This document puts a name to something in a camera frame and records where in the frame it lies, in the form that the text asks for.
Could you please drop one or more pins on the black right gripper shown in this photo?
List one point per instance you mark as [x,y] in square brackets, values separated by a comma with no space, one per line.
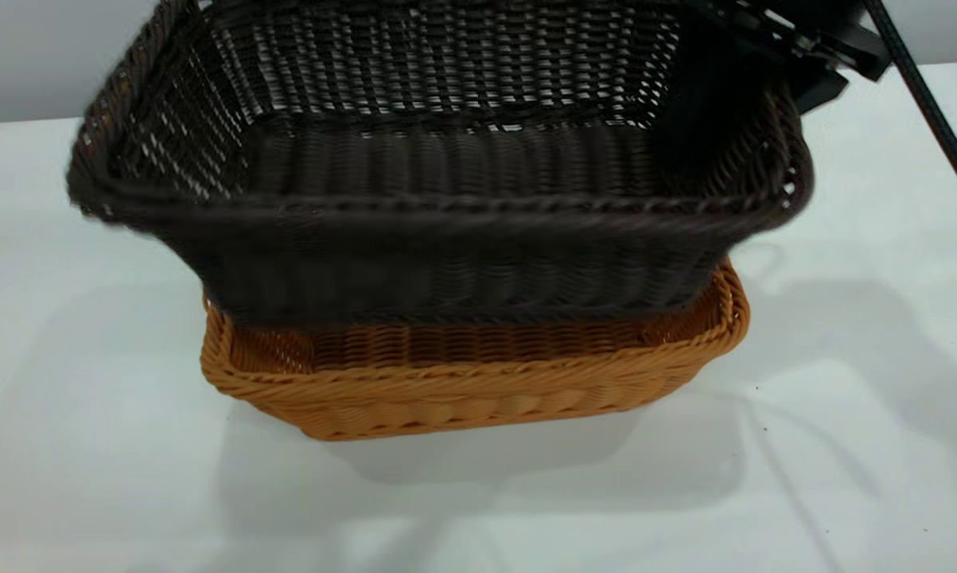
[820,32]

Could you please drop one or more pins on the dark brown wicker basket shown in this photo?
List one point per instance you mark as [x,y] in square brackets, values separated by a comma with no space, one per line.
[446,263]

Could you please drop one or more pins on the light brown wicker basket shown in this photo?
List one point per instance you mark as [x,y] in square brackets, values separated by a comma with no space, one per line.
[462,398]

